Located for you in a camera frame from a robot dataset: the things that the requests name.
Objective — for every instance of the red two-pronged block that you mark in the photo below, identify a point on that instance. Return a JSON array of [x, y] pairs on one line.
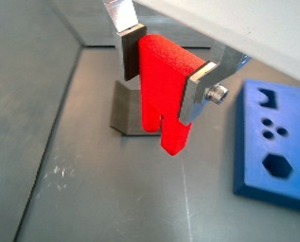
[[165, 66]]

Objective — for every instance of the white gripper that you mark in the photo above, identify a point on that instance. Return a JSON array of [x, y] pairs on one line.
[[260, 27]]

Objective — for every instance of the black curved holder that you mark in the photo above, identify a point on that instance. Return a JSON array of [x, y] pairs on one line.
[[125, 117]]

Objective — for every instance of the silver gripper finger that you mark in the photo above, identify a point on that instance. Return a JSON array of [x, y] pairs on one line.
[[129, 32]]

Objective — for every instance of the blue shape-sorter board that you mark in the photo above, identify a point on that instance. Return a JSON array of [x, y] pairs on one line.
[[266, 160]]

